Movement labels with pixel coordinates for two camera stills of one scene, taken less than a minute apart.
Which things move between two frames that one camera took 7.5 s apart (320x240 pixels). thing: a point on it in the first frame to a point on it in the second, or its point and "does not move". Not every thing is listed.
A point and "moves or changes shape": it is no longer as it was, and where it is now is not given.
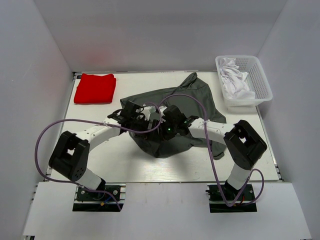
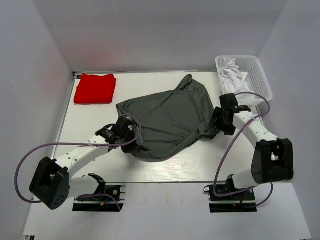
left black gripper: (146, 122) to (132, 148)
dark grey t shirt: (192, 100) moves or changes shape
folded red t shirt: (92, 89) does not move
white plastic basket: (242, 81) does not move
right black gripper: (165, 136) to (229, 130)
